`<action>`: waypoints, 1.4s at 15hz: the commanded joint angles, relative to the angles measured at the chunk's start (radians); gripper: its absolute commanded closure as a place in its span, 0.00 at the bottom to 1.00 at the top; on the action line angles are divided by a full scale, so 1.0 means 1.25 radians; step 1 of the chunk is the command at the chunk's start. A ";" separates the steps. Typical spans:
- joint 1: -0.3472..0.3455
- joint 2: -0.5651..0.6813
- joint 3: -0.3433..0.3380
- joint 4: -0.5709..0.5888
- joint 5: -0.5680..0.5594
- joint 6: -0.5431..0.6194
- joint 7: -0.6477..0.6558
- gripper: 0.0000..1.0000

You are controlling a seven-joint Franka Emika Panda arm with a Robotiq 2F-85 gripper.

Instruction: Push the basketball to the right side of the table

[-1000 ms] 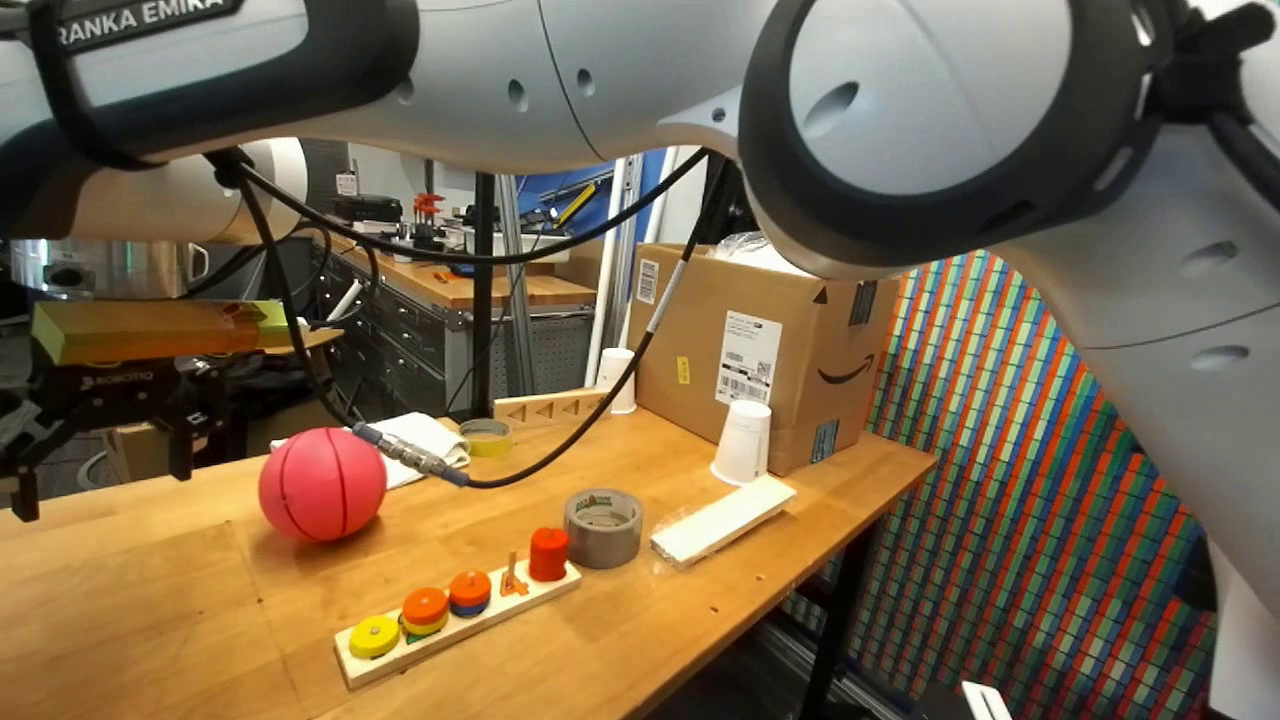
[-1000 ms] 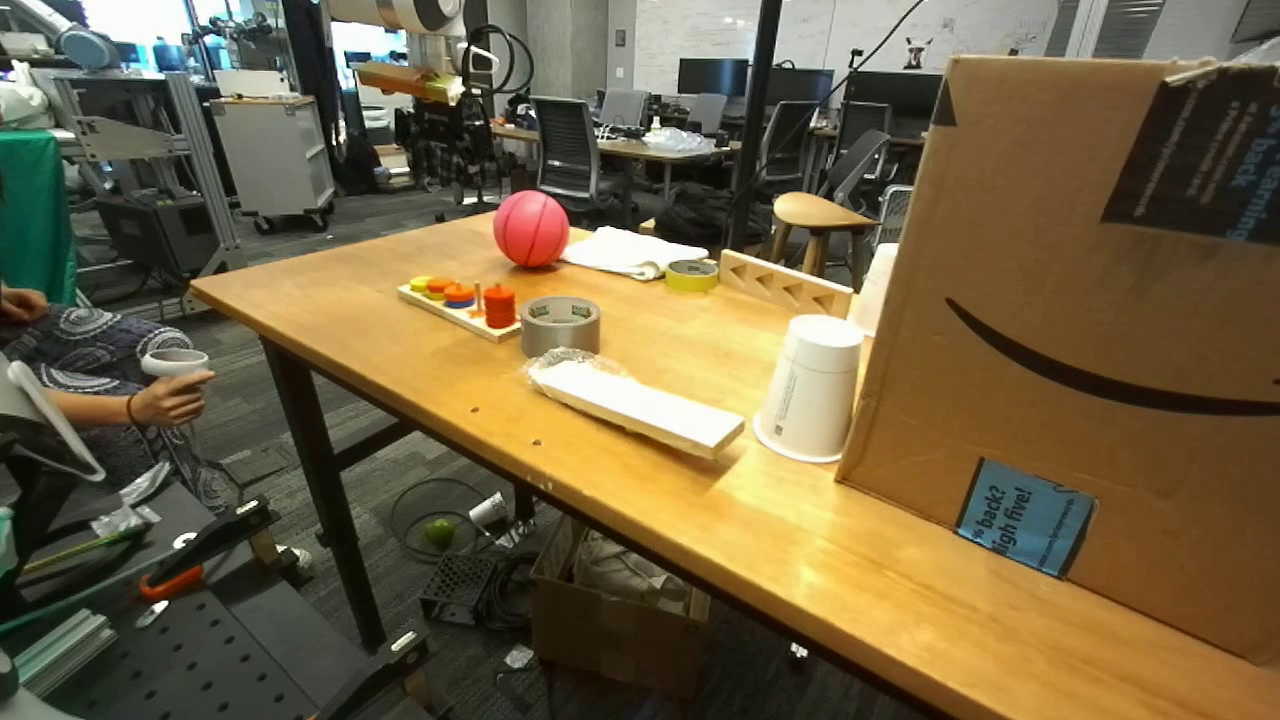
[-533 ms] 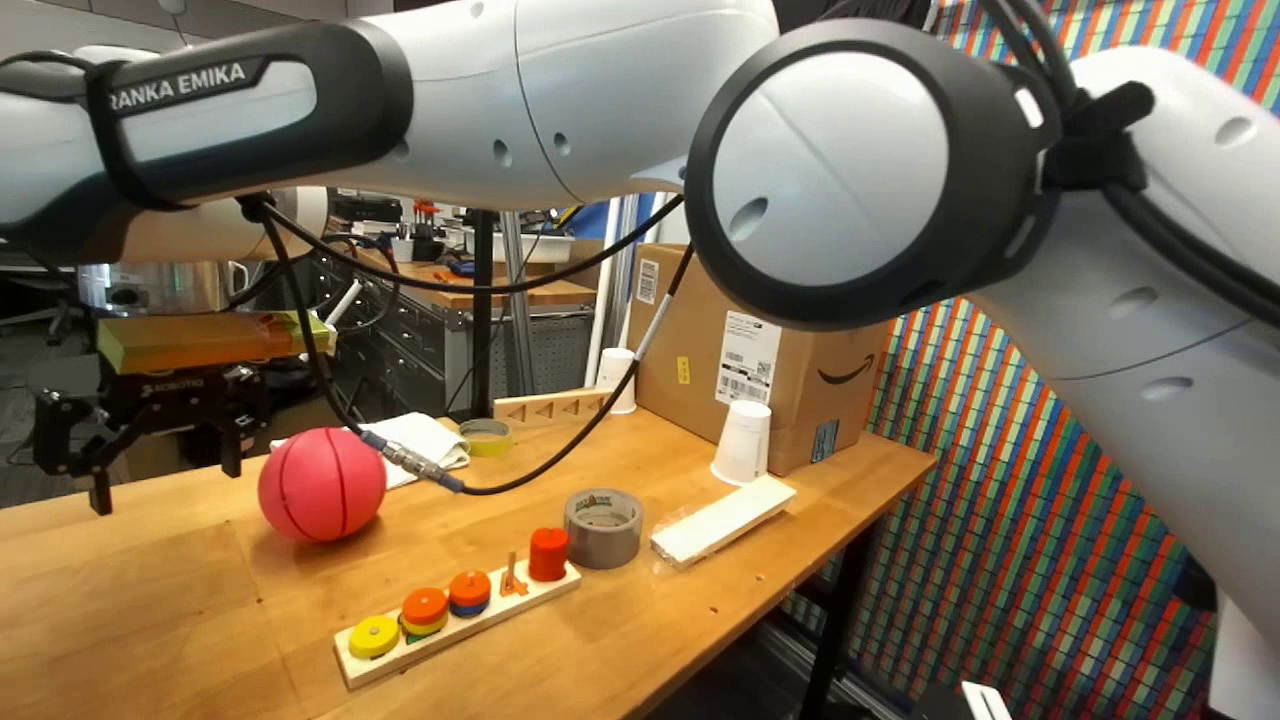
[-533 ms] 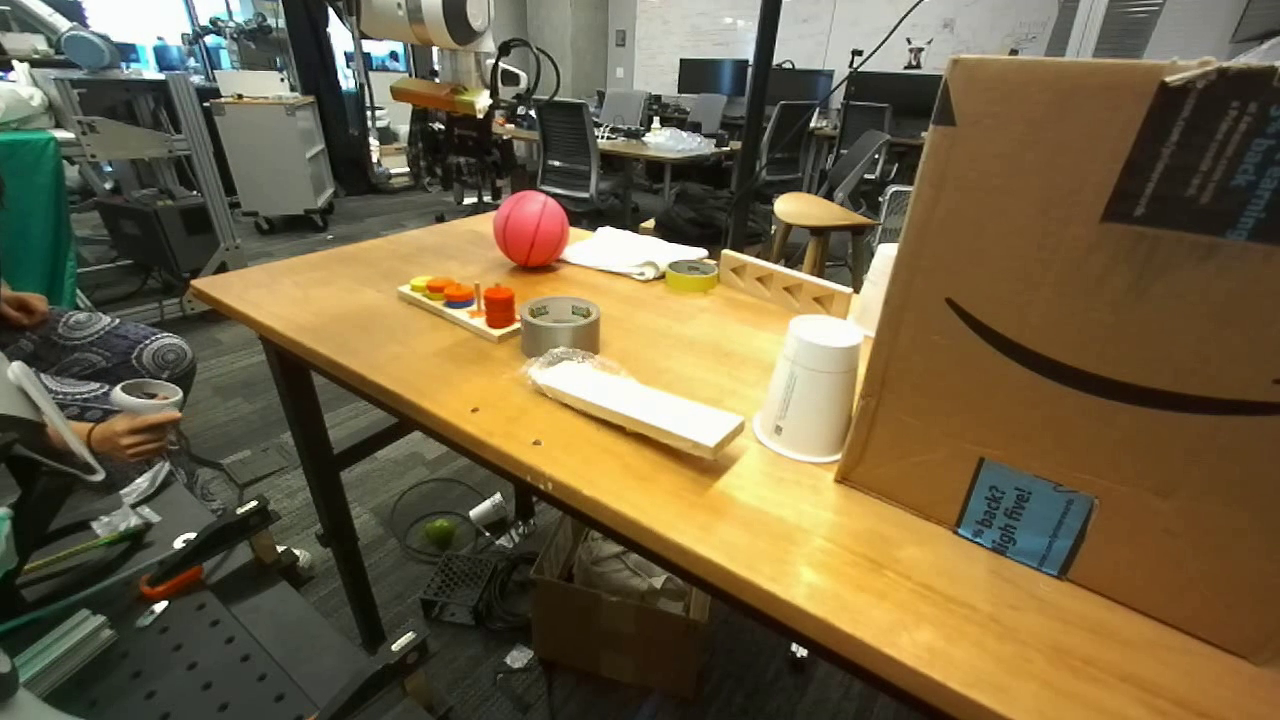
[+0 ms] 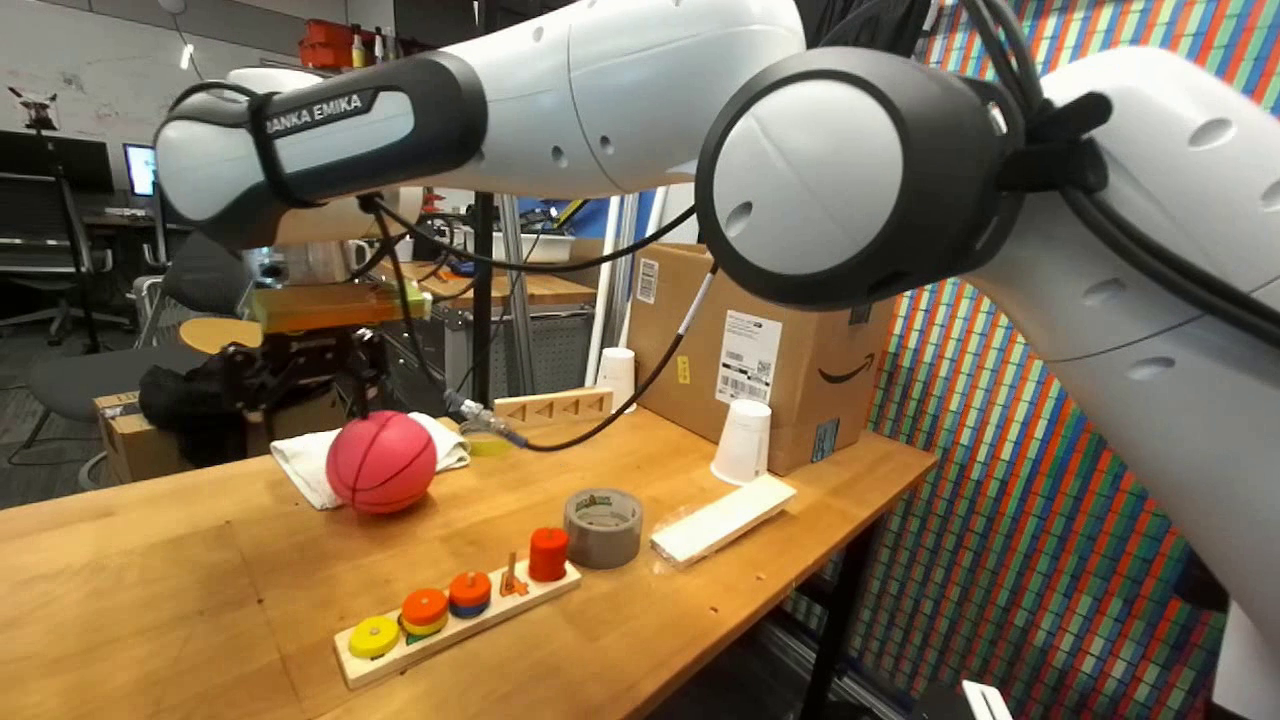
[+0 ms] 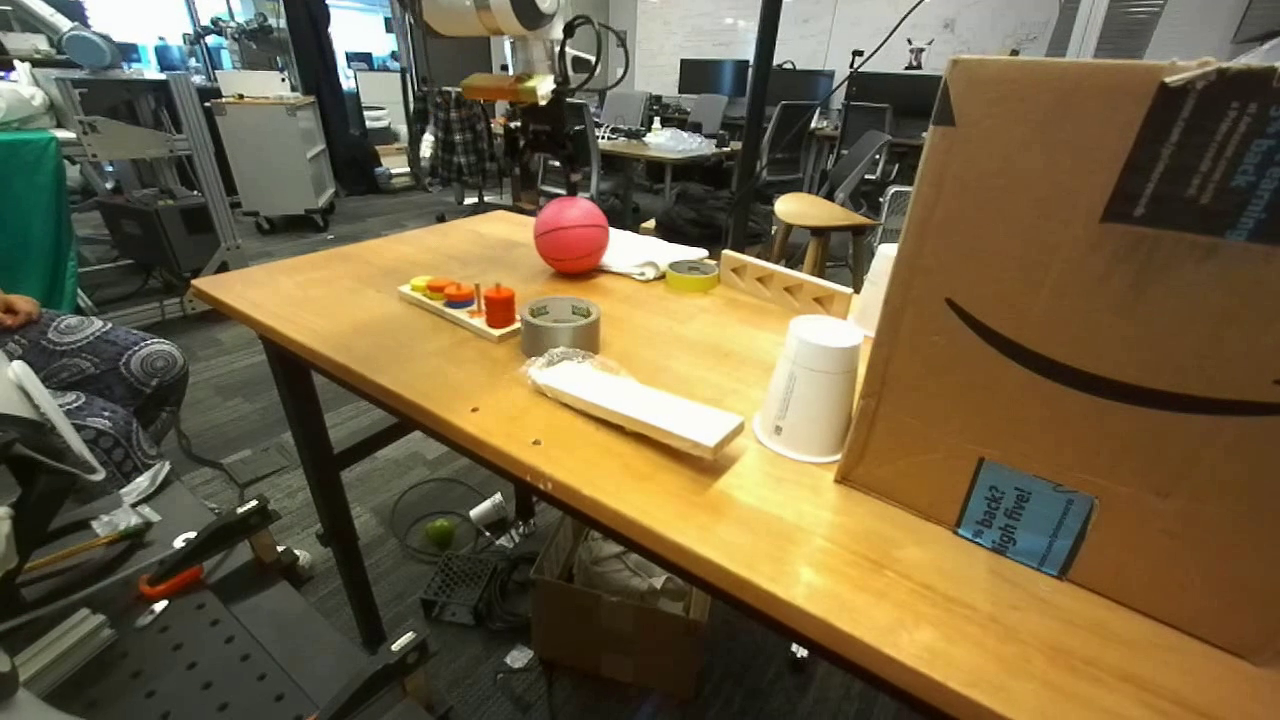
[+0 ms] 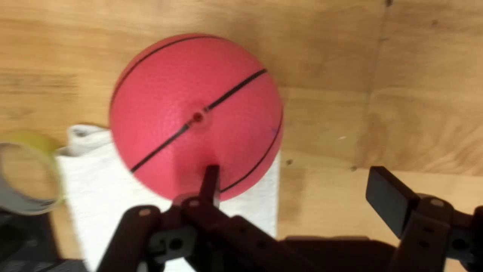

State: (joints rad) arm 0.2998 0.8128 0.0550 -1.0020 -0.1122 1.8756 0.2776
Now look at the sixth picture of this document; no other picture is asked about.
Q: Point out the grey office chair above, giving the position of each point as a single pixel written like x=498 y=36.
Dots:
x=852 y=150

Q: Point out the yellow-green stacking toy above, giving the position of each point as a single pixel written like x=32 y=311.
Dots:
x=420 y=281

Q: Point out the red cylinder toy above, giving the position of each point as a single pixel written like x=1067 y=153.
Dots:
x=498 y=307

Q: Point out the green ball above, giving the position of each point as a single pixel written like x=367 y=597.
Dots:
x=436 y=534

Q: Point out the person's hand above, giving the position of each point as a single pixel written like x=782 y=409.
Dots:
x=17 y=311

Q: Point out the large Amazon cardboard box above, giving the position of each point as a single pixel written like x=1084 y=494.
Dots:
x=1067 y=243

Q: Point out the white toy tray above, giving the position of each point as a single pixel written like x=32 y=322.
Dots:
x=446 y=312

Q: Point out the white cart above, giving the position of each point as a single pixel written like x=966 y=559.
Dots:
x=273 y=153

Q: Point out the open cardboard box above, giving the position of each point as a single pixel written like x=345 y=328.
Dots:
x=621 y=635

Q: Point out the dark desk monitor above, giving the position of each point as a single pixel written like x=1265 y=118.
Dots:
x=712 y=76

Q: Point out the pink basketball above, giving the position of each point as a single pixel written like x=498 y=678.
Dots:
x=572 y=237

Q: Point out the round wooden stool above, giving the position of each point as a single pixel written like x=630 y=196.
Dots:
x=819 y=212

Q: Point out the white shoe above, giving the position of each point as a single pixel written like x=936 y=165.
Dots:
x=140 y=482

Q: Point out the patterned trouser leg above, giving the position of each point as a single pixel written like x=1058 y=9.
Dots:
x=93 y=362
x=101 y=447

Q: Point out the black vertical pole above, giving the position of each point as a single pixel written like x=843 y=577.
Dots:
x=757 y=120

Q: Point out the black table leg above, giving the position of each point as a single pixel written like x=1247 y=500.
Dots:
x=327 y=494

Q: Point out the black perforated board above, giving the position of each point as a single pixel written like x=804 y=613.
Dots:
x=201 y=663

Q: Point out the wooden slotted block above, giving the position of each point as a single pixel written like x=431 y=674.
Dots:
x=785 y=281

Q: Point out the green cloth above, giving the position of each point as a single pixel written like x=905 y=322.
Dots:
x=32 y=212

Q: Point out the orange and purple stacking toy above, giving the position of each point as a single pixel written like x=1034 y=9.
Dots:
x=460 y=294

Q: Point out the silver metal bracket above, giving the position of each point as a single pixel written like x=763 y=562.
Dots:
x=63 y=646

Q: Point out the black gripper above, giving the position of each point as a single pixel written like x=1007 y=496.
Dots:
x=552 y=143

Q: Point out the white long flat block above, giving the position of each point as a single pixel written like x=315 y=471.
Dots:
x=634 y=403

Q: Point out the white paper cup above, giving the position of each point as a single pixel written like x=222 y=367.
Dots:
x=809 y=386

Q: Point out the white cloth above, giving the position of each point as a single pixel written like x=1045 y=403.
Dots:
x=647 y=248

